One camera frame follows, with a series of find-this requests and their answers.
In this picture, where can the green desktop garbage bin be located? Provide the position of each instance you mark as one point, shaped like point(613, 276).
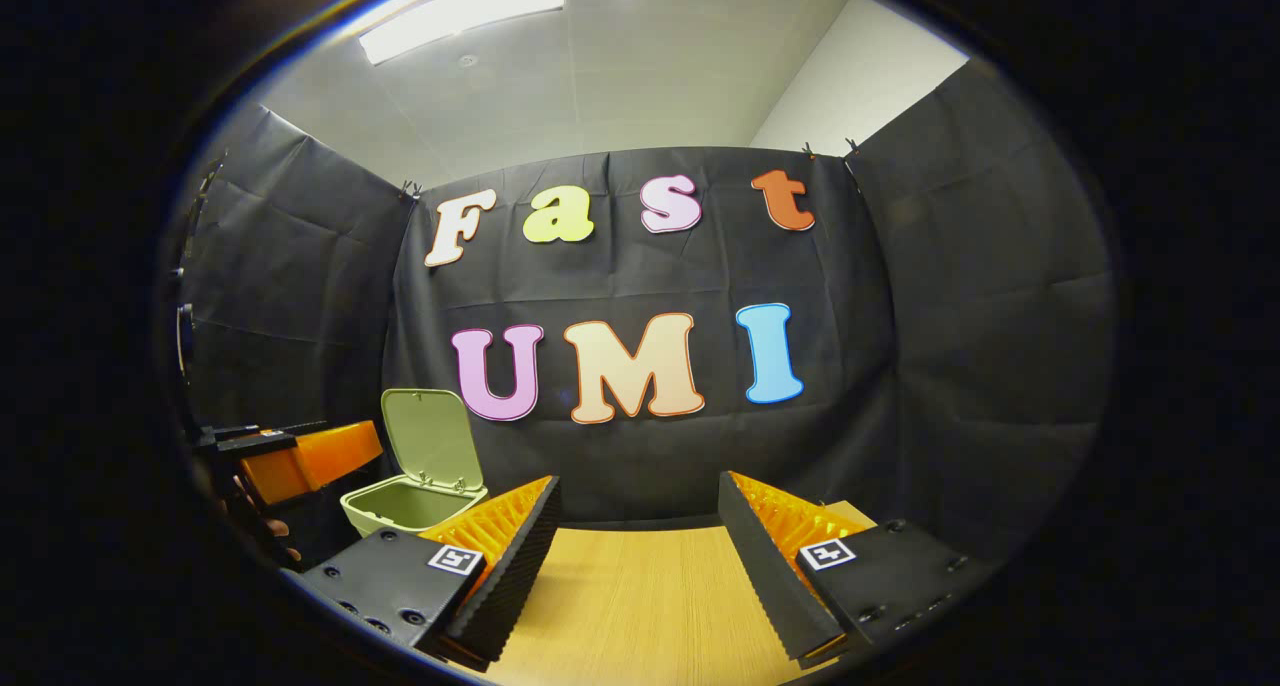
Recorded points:
point(430, 446)

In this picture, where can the black backdrop cloth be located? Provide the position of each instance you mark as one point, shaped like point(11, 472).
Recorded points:
point(650, 456)

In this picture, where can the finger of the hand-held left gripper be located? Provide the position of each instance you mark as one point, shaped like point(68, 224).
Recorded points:
point(330, 456)
point(255, 431)

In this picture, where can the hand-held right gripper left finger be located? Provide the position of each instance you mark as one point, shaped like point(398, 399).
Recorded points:
point(515, 566)

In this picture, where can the wooden desktop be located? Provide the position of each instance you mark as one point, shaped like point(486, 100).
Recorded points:
point(640, 596)

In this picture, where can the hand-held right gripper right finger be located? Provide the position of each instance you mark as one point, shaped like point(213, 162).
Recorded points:
point(765, 571)

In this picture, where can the ceiling light panel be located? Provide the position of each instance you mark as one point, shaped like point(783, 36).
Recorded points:
point(460, 11)

